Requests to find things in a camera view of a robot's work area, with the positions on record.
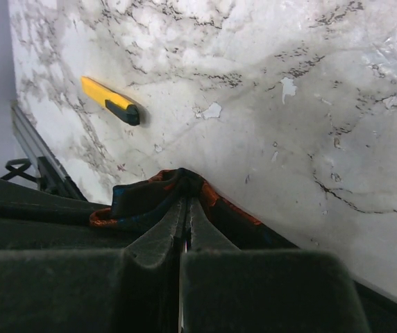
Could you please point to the yellow utility knife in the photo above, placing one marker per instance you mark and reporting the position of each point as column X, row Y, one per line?
column 118, row 105

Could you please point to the black orange floral tie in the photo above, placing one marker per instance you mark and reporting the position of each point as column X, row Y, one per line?
column 139, row 206

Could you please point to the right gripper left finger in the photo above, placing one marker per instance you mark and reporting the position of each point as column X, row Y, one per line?
column 60, row 278

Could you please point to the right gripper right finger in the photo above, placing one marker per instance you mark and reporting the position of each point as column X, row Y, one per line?
column 225, row 289

